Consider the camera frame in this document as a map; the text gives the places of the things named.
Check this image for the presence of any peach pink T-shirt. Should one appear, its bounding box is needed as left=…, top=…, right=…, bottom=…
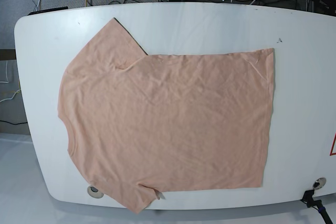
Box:
left=58, top=19, right=274, bottom=213

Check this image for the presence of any red triangle warning sticker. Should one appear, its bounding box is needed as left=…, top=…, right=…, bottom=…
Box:
left=330, top=135, right=336, bottom=156

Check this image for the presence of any left table cable grommet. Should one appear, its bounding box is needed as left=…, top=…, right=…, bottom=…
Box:
left=87, top=186, right=104, bottom=199

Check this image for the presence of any table cable grommet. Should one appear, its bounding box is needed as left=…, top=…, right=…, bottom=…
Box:
left=87, top=186, right=104, bottom=199
left=313, top=177, right=327, bottom=190

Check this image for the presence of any right table cable grommet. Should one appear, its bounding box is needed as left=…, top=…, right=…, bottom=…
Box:
left=313, top=177, right=327, bottom=190

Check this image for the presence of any black clamp mount with pole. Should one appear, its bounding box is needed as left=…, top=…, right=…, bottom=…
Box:
left=301, top=189, right=333, bottom=224

